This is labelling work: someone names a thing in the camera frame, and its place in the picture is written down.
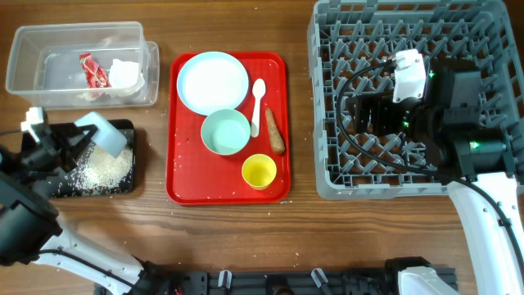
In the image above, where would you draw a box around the large light blue plate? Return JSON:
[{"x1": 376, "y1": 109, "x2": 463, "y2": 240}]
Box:
[{"x1": 176, "y1": 52, "x2": 250, "y2": 116}]

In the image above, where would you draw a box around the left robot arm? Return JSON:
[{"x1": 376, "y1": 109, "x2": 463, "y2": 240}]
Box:
[{"x1": 1, "y1": 123, "x2": 169, "y2": 294}]

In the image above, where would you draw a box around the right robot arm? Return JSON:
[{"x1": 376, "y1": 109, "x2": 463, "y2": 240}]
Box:
[{"x1": 336, "y1": 58, "x2": 523, "y2": 294}]

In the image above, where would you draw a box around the white tissue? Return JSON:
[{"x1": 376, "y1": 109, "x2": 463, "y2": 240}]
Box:
[{"x1": 109, "y1": 59, "x2": 145, "y2": 97}]

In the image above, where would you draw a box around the brown carrot-like food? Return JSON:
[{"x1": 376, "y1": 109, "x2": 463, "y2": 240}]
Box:
[{"x1": 265, "y1": 108, "x2": 285, "y2": 155}]

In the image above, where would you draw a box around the white rice pile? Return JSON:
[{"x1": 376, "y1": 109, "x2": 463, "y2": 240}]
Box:
[{"x1": 58, "y1": 145, "x2": 133, "y2": 196}]

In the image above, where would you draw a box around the mint green bowl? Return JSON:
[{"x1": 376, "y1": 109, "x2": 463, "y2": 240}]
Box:
[{"x1": 201, "y1": 109, "x2": 251, "y2": 156}]

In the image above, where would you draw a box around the yellow plastic cup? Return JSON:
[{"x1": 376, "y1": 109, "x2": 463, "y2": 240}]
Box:
[{"x1": 242, "y1": 154, "x2": 277, "y2": 190}]

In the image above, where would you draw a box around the red serving tray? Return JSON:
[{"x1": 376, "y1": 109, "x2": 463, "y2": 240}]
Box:
[{"x1": 165, "y1": 52, "x2": 291, "y2": 206}]

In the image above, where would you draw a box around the small light blue bowl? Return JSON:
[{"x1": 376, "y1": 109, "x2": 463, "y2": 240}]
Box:
[{"x1": 74, "y1": 111, "x2": 127, "y2": 158}]

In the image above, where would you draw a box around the white plastic spoon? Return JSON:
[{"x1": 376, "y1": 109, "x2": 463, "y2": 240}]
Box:
[{"x1": 251, "y1": 79, "x2": 266, "y2": 138}]

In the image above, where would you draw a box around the clear plastic bin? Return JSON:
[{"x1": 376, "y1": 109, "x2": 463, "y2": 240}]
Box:
[{"x1": 6, "y1": 21, "x2": 160, "y2": 110}]

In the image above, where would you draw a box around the black waste tray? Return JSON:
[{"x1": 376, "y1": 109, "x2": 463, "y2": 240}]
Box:
[{"x1": 31, "y1": 119, "x2": 136, "y2": 198}]

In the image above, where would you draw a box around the red snack wrapper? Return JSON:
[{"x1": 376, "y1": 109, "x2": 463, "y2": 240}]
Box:
[{"x1": 79, "y1": 52, "x2": 111, "y2": 89}]

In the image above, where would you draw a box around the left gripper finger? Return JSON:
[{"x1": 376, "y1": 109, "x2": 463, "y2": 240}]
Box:
[
  {"x1": 38, "y1": 157, "x2": 78, "y2": 181},
  {"x1": 61, "y1": 124, "x2": 98, "y2": 160}
]

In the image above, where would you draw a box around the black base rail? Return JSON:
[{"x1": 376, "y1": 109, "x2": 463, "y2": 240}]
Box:
[{"x1": 93, "y1": 267, "x2": 459, "y2": 295}]

